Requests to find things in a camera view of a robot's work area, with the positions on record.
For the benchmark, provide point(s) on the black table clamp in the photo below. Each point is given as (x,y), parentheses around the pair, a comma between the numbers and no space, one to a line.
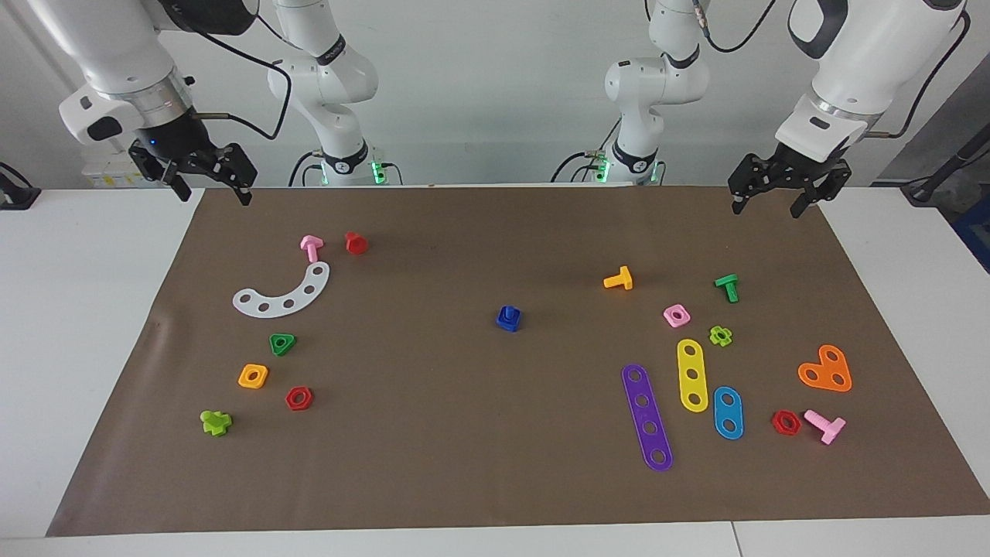
(15,197)

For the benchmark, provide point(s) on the blue square plastic nut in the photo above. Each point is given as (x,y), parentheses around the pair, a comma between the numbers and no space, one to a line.
(506,326)

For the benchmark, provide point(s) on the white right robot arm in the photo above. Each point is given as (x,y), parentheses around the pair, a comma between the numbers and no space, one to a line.
(116,46)

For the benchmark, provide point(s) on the orange three-hole corner plate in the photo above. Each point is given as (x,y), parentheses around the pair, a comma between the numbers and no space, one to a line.
(825,370)

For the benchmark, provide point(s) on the lime green flower nut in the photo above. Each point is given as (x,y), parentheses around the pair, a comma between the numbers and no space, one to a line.
(713,334)

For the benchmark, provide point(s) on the red plastic screw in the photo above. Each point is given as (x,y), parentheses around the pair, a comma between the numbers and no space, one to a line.
(356,244)

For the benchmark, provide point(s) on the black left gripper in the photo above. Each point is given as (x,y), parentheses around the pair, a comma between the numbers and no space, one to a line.
(797,166)

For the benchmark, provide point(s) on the lime green plastic screw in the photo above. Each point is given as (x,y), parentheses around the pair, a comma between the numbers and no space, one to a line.
(216,423)

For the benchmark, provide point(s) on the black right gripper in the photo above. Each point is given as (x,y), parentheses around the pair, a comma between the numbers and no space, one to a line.
(174,143)

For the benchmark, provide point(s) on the orange plastic screw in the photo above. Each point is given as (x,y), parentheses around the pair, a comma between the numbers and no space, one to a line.
(619,280)

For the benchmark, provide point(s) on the green triangular plastic nut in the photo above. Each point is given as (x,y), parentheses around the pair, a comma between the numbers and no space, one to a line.
(273,338)

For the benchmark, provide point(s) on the white curved five-hole plate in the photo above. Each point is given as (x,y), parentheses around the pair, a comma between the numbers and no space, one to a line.
(275,308)

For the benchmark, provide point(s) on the pink square plastic nut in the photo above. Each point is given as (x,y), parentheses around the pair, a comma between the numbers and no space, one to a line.
(684,320)

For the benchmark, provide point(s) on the purple four-hole strip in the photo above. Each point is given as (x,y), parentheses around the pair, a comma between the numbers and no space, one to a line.
(646,414)

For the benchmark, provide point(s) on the red hexagonal plastic nut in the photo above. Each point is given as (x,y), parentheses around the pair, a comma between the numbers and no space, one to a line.
(797,425)
(308,402)

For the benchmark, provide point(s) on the dark green plastic screw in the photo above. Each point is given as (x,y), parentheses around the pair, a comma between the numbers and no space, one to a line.
(728,286)

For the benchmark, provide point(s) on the pink plastic screw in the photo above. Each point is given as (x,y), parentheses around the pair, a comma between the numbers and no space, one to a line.
(312,247)
(829,428)

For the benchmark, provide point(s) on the black stand pole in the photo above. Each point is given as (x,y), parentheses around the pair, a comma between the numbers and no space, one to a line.
(955,162)

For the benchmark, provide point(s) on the yellow three-hole plate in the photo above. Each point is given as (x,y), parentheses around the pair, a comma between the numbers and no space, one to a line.
(691,361)

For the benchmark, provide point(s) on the brown table mat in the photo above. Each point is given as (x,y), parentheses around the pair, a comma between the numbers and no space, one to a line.
(464,433)

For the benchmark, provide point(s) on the blue crate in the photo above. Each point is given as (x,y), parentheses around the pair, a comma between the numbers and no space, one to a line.
(978,240)

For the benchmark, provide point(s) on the orange square plastic nut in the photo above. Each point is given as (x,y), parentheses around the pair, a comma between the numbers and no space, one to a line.
(244,381)

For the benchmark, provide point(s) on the blue two-hole plate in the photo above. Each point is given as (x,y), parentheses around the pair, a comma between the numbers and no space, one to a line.
(728,413)

